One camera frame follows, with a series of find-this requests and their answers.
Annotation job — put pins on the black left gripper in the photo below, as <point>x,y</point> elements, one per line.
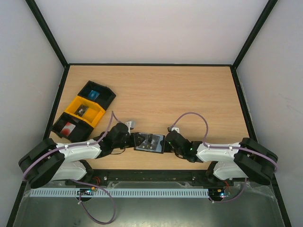
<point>135,142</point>

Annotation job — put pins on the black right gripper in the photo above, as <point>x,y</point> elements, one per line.
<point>168,144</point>

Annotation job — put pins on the black card holder wallet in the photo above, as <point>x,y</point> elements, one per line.
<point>149,144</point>

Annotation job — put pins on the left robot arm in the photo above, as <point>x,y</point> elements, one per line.
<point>50,161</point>

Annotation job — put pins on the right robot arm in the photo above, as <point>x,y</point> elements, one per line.
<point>246,159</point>

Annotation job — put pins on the black VIP card in holder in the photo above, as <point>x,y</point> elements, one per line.
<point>154,142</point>

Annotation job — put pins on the blue card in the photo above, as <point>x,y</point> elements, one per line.
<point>93,94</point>

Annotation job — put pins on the black VIP card in bin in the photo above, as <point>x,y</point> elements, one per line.
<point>81,110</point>

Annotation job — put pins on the red white card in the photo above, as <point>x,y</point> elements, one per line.
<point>67,129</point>

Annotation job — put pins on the yellow plastic bin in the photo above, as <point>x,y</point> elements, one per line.
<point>92,116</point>

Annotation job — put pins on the black plastic bin far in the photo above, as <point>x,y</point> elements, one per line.
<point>106,95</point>

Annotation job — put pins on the black plastic bin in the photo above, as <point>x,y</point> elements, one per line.
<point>81,132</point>
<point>106,95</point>

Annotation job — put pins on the black plastic bin near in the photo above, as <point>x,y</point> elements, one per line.
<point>81,132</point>

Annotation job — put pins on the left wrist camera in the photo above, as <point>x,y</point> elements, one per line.
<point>130,124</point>

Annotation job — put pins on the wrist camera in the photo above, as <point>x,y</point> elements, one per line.
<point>173,128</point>
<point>130,124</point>

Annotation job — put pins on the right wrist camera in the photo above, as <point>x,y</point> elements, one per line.
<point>173,128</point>

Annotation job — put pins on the grey slotted cable duct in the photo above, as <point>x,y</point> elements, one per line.
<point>120,193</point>

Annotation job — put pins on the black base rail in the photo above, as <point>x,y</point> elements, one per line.
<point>202,178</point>

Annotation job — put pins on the black frame post left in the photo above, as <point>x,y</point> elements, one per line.
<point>47,31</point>

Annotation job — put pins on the black frame post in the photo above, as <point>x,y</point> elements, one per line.
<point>255,31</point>
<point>47,31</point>

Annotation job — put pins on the black frame post right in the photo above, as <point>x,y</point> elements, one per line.
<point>255,31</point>

